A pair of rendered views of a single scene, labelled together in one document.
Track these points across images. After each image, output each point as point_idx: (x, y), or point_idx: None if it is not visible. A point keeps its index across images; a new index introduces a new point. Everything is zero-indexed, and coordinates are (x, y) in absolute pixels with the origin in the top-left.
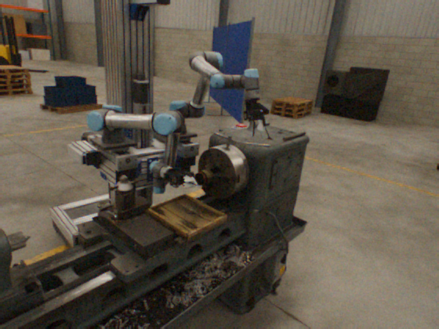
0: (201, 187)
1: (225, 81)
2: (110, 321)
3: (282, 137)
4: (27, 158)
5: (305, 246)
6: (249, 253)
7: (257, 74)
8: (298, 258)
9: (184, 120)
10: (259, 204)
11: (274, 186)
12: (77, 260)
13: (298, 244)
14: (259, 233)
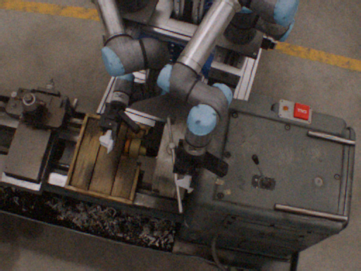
0: None
1: (170, 90)
2: None
3: (292, 197)
4: None
5: (355, 268)
6: (179, 237)
7: (201, 132)
8: (322, 270)
9: (247, 27)
10: (190, 226)
11: (233, 228)
12: None
13: (352, 258)
14: (197, 237)
